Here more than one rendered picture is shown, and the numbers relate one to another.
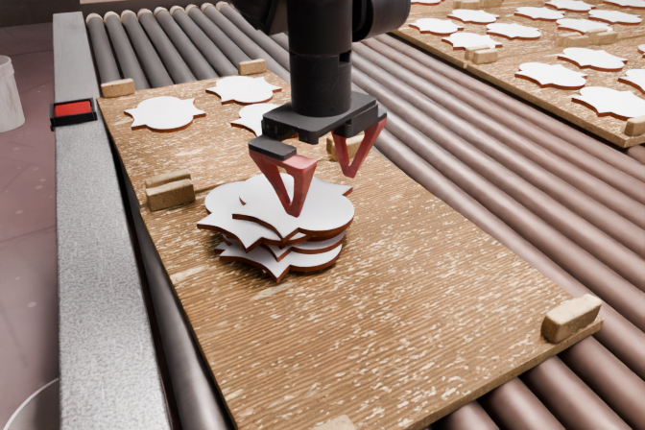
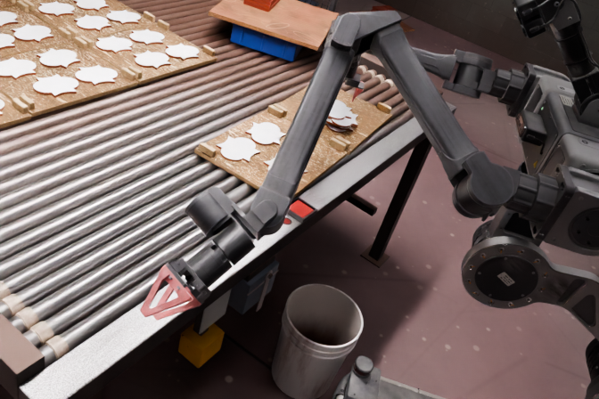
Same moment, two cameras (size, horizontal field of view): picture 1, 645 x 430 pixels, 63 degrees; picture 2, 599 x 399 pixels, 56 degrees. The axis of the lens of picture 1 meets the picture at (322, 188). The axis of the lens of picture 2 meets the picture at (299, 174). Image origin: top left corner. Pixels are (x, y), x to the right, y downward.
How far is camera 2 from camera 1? 2.38 m
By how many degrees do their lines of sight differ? 99
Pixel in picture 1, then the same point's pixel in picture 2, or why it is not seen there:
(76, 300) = (383, 156)
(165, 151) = (314, 158)
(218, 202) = (347, 123)
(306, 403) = (375, 112)
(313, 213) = (339, 104)
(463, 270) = not seen: hidden behind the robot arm
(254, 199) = (342, 114)
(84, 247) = (367, 163)
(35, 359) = not seen: outside the picture
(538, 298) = not seen: hidden behind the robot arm
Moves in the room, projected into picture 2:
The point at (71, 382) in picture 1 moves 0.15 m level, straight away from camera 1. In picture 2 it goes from (397, 147) to (388, 165)
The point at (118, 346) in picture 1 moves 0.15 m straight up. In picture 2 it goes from (385, 144) to (398, 110)
